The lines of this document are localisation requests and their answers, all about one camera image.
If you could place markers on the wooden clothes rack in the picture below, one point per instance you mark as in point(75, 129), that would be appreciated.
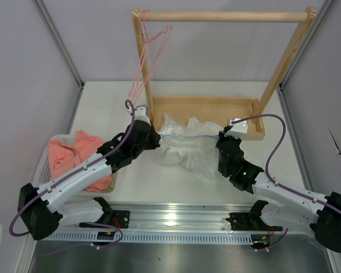
point(218, 65)

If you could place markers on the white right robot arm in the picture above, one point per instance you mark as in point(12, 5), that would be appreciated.
point(312, 213)

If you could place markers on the aluminium frame post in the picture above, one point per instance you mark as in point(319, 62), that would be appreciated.
point(58, 41)
point(320, 18)

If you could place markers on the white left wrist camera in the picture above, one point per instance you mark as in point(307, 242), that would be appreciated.
point(140, 113)

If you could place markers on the white skirt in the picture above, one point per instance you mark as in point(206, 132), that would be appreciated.
point(200, 157)

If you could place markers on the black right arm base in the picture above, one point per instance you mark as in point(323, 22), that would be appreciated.
point(249, 221)

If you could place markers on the right aluminium frame post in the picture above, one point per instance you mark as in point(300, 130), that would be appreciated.
point(320, 18)

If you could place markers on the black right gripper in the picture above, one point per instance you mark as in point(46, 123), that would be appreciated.
point(222, 137)

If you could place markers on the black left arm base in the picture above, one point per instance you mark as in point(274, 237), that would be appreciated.
point(109, 216)

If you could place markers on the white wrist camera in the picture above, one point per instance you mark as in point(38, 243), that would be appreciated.
point(236, 128)
point(140, 113)

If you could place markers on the blue wire hanger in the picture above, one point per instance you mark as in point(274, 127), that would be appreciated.
point(183, 138)

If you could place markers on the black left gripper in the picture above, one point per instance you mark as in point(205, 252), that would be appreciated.
point(154, 139)

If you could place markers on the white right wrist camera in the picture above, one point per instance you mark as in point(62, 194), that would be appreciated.
point(236, 128)

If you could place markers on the pink wire hanger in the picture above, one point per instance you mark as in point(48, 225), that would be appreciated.
point(150, 47)

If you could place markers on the white slotted cable duct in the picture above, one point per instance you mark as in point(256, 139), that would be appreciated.
point(151, 237)

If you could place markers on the left aluminium frame post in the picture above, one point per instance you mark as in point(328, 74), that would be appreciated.
point(58, 41)

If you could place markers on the white plastic laundry basket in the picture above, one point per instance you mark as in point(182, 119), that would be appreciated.
point(103, 187)

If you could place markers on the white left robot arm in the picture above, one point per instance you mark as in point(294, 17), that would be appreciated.
point(44, 209)

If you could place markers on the pink garment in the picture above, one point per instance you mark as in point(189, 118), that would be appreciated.
point(64, 157)

